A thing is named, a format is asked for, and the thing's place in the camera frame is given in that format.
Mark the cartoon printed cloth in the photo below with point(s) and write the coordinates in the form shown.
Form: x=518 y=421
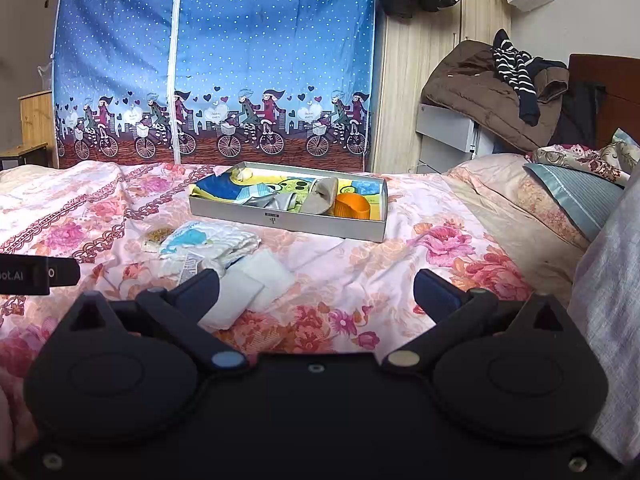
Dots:
x=220 y=190

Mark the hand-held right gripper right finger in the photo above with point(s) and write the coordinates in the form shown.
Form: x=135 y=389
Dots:
x=434 y=292

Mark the beige floral pillow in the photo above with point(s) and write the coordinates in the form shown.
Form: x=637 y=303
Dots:
x=500 y=195

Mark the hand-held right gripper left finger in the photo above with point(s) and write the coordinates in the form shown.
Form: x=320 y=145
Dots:
x=200 y=290

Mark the brown padded jacket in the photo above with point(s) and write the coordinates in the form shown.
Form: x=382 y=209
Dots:
x=465 y=85

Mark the blue striped pillow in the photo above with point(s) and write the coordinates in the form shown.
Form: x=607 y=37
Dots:
x=575 y=195

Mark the wooden side table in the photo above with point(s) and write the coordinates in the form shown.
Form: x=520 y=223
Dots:
x=22 y=151

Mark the grey white drawer cabinet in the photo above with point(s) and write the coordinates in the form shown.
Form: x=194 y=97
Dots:
x=445 y=130

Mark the white light blue packet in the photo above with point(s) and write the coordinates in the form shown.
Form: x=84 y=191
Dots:
x=255 y=192

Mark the small yellow white soft toy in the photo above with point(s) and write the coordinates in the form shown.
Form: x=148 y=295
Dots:
x=242 y=174

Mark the grey cardboard box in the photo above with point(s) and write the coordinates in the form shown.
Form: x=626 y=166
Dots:
x=300 y=225

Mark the striped dark garment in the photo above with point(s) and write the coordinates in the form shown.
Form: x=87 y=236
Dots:
x=515 y=70

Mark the small wooden cabinet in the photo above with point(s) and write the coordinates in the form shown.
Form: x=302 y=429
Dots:
x=36 y=117

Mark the yellow speckled sachet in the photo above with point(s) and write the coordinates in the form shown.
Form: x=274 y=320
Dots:
x=157 y=237

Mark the dark hanging garment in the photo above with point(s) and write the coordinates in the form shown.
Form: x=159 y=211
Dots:
x=580 y=115

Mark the blue printed fabric wardrobe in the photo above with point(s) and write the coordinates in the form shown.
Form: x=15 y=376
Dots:
x=200 y=35

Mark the orange plastic cup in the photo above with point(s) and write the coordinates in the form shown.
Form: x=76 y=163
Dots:
x=350 y=207

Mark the light wooden wardrobe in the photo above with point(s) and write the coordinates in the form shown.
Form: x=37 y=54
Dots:
x=420 y=60

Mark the white cloth with blue print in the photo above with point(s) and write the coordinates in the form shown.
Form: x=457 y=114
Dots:
x=210 y=242

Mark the grey cloth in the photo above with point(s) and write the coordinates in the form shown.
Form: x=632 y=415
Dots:
x=275 y=203

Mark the grey knit fabric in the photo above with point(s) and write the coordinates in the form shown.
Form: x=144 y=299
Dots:
x=610 y=310

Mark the dark wooden headboard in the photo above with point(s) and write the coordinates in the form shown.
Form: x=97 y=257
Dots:
x=620 y=75

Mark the floral patterned pillow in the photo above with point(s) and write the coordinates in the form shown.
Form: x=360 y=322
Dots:
x=585 y=160

